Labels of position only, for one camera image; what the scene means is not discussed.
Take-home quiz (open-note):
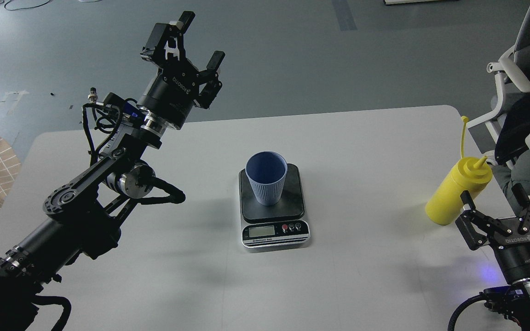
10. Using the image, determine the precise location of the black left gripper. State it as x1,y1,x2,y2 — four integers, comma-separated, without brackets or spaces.
137,11,225,130

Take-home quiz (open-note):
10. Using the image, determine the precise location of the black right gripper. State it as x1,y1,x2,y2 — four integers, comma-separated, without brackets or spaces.
455,183,530,285

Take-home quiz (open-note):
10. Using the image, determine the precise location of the yellow squeeze bottle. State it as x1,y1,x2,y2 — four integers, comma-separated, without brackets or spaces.
425,116,493,226

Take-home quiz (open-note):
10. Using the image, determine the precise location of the blue ribbed plastic cup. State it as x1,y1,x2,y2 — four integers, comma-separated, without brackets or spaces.
245,151,288,206

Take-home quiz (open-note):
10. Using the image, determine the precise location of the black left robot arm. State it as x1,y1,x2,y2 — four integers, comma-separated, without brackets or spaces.
0,11,225,331

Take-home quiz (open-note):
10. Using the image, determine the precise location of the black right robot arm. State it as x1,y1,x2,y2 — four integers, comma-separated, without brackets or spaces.
447,184,530,331

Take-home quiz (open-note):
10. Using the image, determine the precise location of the black digital kitchen scale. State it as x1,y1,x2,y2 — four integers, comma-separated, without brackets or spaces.
238,164,311,251

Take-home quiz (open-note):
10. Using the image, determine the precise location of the white office chair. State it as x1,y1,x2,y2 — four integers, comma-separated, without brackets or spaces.
467,6,530,164

